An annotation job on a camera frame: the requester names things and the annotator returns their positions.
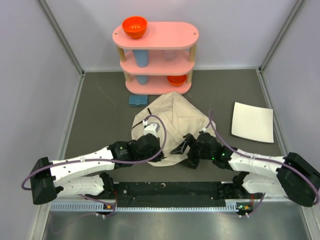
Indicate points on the orange bowl bottom shelf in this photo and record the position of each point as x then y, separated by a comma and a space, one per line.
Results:
176, 80

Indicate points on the orange bowl on shelf top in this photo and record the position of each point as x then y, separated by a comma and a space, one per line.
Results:
135, 26

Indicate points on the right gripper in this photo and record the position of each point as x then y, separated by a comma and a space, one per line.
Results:
192, 161

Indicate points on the cream canvas backpack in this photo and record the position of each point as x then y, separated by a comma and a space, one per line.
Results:
180, 118

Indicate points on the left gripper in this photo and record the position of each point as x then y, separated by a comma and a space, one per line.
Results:
158, 158

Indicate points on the blue cup middle shelf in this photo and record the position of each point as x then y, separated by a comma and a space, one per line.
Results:
141, 57

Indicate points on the white square board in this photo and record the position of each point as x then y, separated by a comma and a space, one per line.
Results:
253, 123

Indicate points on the clear glass cup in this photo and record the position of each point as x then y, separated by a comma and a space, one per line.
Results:
169, 55

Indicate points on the pink three-tier shelf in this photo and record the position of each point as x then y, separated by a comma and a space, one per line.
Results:
159, 36

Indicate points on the grey cable duct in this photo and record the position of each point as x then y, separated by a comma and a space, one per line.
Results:
84, 205

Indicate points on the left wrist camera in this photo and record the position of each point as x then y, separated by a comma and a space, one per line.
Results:
150, 128

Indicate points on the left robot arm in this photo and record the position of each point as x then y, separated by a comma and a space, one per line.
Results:
87, 175

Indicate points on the small teal notebook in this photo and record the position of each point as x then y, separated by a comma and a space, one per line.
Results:
138, 100

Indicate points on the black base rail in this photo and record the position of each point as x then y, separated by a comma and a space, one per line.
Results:
147, 190

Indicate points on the blue cup shelf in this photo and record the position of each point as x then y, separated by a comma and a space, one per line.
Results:
141, 57
142, 79

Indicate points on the blue cup bottom shelf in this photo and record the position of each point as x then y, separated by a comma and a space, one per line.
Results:
142, 79

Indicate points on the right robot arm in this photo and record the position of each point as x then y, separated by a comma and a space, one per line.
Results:
290, 176

